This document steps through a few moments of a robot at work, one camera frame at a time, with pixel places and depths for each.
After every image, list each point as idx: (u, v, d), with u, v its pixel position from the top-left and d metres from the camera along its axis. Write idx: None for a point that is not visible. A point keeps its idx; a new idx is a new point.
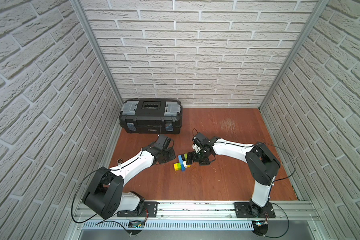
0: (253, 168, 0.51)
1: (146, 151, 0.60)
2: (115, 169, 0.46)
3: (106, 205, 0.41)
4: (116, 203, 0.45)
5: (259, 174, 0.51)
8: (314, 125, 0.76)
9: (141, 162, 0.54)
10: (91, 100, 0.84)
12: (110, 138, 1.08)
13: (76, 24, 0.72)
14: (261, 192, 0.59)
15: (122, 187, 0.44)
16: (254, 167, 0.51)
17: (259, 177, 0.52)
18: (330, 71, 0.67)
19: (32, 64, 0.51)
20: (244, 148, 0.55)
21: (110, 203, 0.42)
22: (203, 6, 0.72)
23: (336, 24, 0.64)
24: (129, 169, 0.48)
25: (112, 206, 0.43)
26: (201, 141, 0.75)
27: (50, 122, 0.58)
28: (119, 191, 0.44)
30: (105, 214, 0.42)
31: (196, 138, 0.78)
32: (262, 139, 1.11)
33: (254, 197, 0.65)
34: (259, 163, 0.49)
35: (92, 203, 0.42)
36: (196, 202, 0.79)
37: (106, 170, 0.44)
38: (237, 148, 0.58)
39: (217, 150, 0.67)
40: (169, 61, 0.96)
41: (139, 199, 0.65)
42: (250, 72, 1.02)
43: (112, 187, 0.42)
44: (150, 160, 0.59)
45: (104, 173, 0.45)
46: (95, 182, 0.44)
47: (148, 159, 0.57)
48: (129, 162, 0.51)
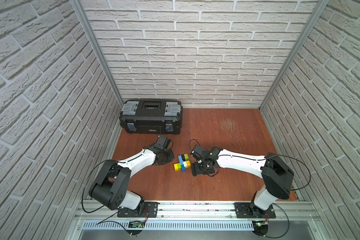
0: (270, 183, 0.47)
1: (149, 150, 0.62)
2: (120, 161, 0.48)
3: (113, 195, 0.43)
4: (122, 194, 0.46)
5: (277, 189, 0.46)
8: (314, 125, 0.76)
9: (145, 158, 0.57)
10: (91, 100, 0.84)
12: (110, 138, 1.08)
13: (76, 24, 0.72)
14: (267, 198, 0.57)
15: (128, 178, 0.46)
16: (271, 182, 0.46)
17: (275, 190, 0.48)
18: (330, 71, 0.67)
19: (32, 64, 0.51)
20: (256, 162, 0.49)
21: (118, 193, 0.43)
22: (203, 6, 0.72)
23: (336, 24, 0.64)
24: (134, 163, 0.50)
25: (118, 197, 0.44)
26: (201, 154, 0.70)
27: (50, 122, 0.58)
28: (126, 182, 0.45)
30: (112, 205, 0.43)
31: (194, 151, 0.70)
32: (262, 139, 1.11)
33: (256, 201, 0.64)
34: (276, 177, 0.45)
35: (99, 194, 0.43)
36: (196, 202, 0.79)
37: (113, 162, 0.46)
38: (248, 162, 0.51)
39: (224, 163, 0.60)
40: (169, 61, 0.96)
41: (140, 198, 0.65)
42: (250, 72, 1.02)
43: (120, 177, 0.44)
44: (152, 157, 0.62)
45: (111, 164, 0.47)
46: (102, 173, 0.45)
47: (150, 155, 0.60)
48: (133, 157, 0.53)
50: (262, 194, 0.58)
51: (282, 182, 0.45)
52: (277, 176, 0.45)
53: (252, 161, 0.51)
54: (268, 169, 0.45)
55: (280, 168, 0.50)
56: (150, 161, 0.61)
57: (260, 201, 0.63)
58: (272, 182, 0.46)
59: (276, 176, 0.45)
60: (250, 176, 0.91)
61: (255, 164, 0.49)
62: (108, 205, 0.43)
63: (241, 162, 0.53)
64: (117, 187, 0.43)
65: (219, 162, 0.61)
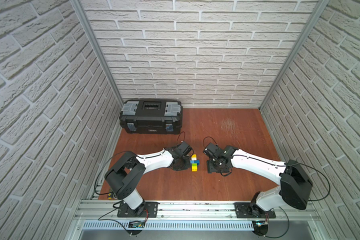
0: (289, 192, 0.45)
1: (168, 152, 0.62)
2: (139, 155, 0.50)
3: (124, 184, 0.44)
4: (132, 188, 0.48)
5: (293, 198, 0.45)
8: (314, 125, 0.76)
9: (162, 158, 0.57)
10: (91, 100, 0.84)
12: (110, 138, 1.08)
13: (76, 24, 0.72)
14: (273, 201, 0.57)
15: (141, 174, 0.47)
16: (290, 191, 0.44)
17: (290, 199, 0.46)
18: (330, 71, 0.67)
19: (32, 64, 0.51)
20: (275, 168, 0.47)
21: (127, 185, 0.44)
22: (203, 6, 0.72)
23: (337, 24, 0.64)
24: (151, 162, 0.51)
25: (127, 190, 0.46)
26: (214, 152, 0.68)
27: (50, 122, 0.58)
28: (138, 177, 0.46)
30: (119, 195, 0.45)
31: (208, 149, 0.69)
32: (262, 140, 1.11)
33: (258, 201, 0.64)
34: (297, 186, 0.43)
35: (113, 180, 0.46)
36: (196, 202, 0.79)
37: (132, 154, 0.48)
38: (266, 166, 0.49)
39: (237, 164, 0.58)
40: (169, 61, 0.96)
41: (142, 201, 0.66)
42: (250, 72, 1.02)
43: (133, 171, 0.45)
44: (169, 161, 0.61)
45: (129, 155, 0.48)
46: (120, 162, 0.48)
47: (168, 158, 0.60)
48: (151, 154, 0.54)
50: (267, 197, 0.59)
51: (300, 191, 0.43)
52: (297, 185, 0.43)
53: (271, 166, 0.49)
54: (289, 177, 0.43)
55: (300, 177, 0.48)
56: (166, 164, 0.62)
57: (262, 203, 0.63)
58: (290, 190, 0.44)
59: (296, 185, 0.43)
60: (250, 175, 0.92)
61: (274, 169, 0.47)
62: (117, 193, 0.44)
63: (259, 165, 0.51)
64: (128, 179, 0.45)
65: (233, 161, 0.59)
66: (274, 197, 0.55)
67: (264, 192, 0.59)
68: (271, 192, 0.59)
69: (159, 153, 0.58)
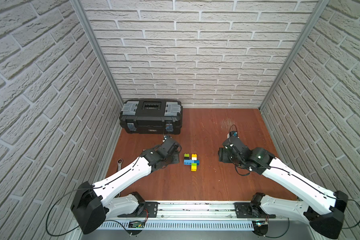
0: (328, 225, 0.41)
1: (141, 161, 0.52)
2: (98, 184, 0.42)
3: (83, 224, 0.40)
4: (98, 220, 0.43)
5: (327, 228, 0.42)
8: (314, 125, 0.76)
9: (133, 174, 0.48)
10: (91, 100, 0.84)
12: (110, 138, 1.08)
13: (76, 24, 0.72)
14: (285, 213, 0.56)
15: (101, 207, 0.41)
16: (331, 225, 0.40)
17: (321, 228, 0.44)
18: (330, 71, 0.67)
19: (32, 64, 0.51)
20: (324, 197, 0.41)
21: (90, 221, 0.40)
22: (203, 6, 0.72)
23: (337, 24, 0.64)
24: (114, 186, 0.43)
25: (92, 223, 0.42)
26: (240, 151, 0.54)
27: (50, 122, 0.58)
28: (99, 211, 0.41)
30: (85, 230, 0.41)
31: (234, 145, 0.56)
32: (262, 139, 1.05)
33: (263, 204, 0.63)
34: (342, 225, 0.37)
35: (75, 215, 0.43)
36: (196, 202, 0.79)
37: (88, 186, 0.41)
38: (313, 192, 0.42)
39: (274, 176, 0.48)
40: (169, 61, 0.96)
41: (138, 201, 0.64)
42: (250, 72, 1.02)
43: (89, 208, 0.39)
44: (145, 172, 0.52)
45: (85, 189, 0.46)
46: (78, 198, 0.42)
47: (142, 170, 0.50)
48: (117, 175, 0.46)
50: (282, 207, 0.56)
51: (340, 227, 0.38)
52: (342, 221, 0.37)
53: (319, 194, 0.42)
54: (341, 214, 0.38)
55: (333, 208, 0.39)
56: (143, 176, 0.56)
57: (270, 210, 0.62)
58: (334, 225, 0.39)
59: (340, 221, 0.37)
60: (250, 175, 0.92)
61: (321, 198, 0.41)
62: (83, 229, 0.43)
63: (304, 187, 0.43)
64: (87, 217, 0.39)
65: (270, 171, 0.48)
66: (290, 212, 0.53)
67: (272, 200, 0.62)
68: (284, 204, 0.56)
69: (130, 168, 0.49)
